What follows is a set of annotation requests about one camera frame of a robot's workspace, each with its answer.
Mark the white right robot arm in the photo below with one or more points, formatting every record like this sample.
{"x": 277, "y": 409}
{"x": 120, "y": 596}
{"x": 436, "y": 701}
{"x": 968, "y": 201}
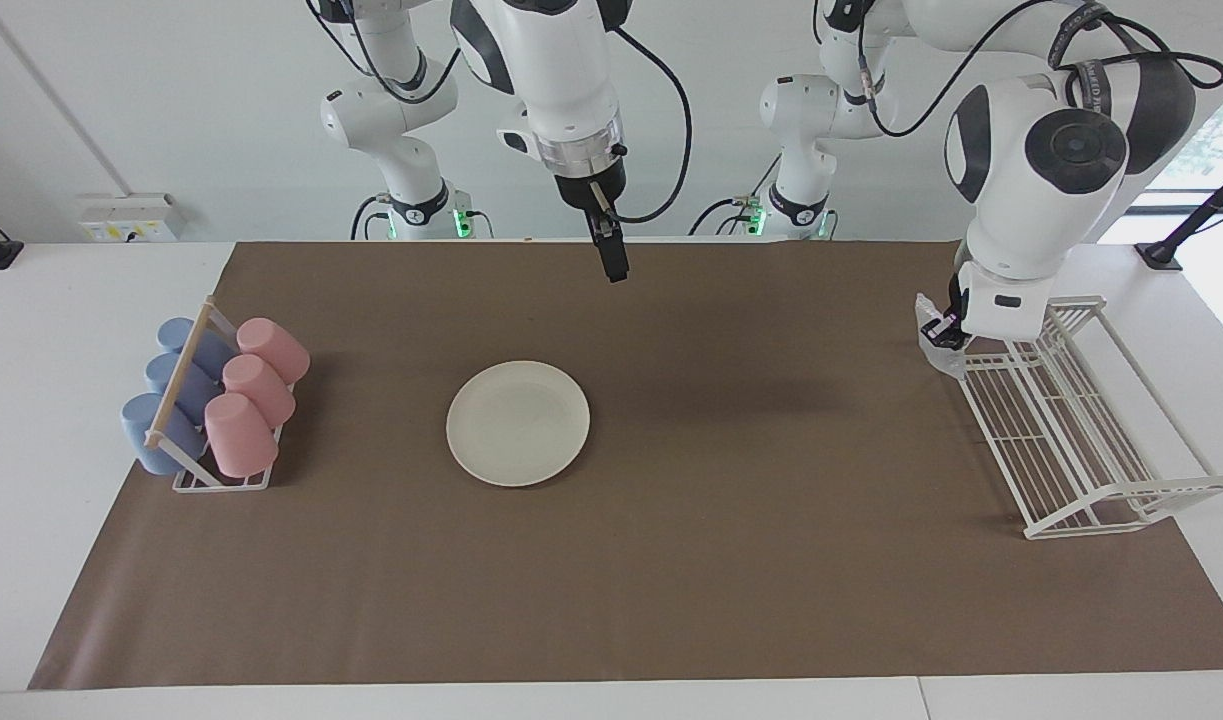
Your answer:
{"x": 561, "y": 70}

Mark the small clear plastic bag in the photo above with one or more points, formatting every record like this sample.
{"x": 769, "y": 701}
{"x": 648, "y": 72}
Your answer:
{"x": 949, "y": 362}

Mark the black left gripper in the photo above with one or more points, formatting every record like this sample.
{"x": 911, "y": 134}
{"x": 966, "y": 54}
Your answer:
{"x": 959, "y": 310}

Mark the cup holder with wooden rod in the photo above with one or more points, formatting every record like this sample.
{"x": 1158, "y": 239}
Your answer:
{"x": 176, "y": 385}

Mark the pink plastic cup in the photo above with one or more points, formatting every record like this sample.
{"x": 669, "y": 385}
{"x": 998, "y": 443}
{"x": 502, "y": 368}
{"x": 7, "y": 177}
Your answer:
{"x": 261, "y": 390}
{"x": 241, "y": 437}
{"x": 274, "y": 350}

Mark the blue plastic cup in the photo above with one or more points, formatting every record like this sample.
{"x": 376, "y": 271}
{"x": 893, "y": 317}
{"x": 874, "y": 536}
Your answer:
{"x": 176, "y": 333}
{"x": 163, "y": 372}
{"x": 141, "y": 425}

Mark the white power strip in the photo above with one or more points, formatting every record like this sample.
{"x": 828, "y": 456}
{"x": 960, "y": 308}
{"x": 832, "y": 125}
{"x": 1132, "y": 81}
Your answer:
{"x": 131, "y": 218}

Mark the cream round plate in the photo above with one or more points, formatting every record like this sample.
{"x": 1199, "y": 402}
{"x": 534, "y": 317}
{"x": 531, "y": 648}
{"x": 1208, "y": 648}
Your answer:
{"x": 518, "y": 423}

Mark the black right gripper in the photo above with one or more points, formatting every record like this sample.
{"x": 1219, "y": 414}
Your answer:
{"x": 586, "y": 190}

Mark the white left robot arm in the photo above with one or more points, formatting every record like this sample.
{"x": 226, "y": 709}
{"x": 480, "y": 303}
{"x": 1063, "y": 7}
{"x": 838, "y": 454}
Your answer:
{"x": 1031, "y": 170}

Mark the brown table mat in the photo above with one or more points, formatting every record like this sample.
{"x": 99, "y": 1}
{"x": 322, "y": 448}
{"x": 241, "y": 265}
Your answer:
{"x": 671, "y": 560}

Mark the black angled stand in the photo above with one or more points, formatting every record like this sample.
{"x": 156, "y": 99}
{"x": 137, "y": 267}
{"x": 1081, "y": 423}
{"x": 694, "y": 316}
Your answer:
{"x": 1161, "y": 252}

